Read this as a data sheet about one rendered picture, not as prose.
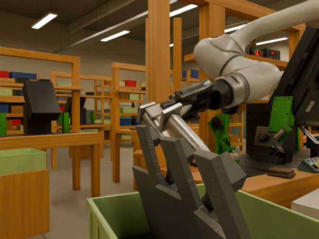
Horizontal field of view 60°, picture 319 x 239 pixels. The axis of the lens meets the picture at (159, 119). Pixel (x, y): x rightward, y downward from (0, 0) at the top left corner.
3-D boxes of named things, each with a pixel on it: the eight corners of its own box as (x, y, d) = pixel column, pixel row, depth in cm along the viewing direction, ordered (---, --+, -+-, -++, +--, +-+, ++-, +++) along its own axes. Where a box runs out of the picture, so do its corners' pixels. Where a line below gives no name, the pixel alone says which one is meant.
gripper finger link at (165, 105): (181, 104, 66) (183, 95, 64) (163, 110, 64) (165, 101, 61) (177, 100, 67) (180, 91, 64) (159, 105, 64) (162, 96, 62)
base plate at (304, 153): (357, 157, 184) (357, 154, 184) (252, 180, 122) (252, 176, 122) (295, 150, 218) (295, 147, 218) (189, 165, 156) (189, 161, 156)
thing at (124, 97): (173, 142, 1054) (173, 83, 1047) (97, 150, 843) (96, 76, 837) (163, 141, 1095) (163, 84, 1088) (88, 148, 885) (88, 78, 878)
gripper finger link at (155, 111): (176, 110, 65) (176, 108, 65) (151, 119, 62) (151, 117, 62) (169, 102, 67) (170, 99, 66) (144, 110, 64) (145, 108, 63)
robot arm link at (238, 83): (231, 65, 76) (215, 70, 74) (254, 86, 72) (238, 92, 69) (220, 89, 83) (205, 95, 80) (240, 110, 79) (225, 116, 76)
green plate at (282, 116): (294, 136, 156) (299, 100, 159) (286, 132, 152) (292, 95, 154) (275, 134, 166) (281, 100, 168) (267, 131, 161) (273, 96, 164)
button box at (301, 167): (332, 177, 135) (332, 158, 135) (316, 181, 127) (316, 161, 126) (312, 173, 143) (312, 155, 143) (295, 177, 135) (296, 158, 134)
